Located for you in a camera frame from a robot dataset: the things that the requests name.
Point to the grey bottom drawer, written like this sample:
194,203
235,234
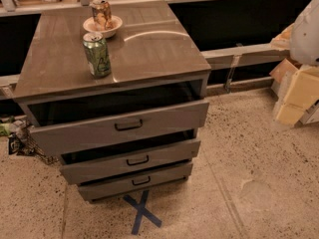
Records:
136,180

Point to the grey drawer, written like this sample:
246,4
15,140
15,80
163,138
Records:
105,167
93,133
136,180

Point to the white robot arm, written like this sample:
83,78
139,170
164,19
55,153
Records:
304,41

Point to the grey drawer cabinet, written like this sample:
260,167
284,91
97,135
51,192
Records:
154,64

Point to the grey middle drawer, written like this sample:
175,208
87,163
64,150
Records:
105,167

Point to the grey top drawer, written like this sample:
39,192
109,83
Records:
93,133

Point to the green soda can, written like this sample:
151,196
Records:
97,54

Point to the blue tape cross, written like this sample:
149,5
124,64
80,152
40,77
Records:
142,211

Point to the white bowl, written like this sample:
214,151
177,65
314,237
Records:
90,26

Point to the brown crumpled soda can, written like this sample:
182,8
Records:
102,15

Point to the cardboard box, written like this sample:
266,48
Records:
298,90

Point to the litter pile with wire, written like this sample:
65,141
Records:
20,141

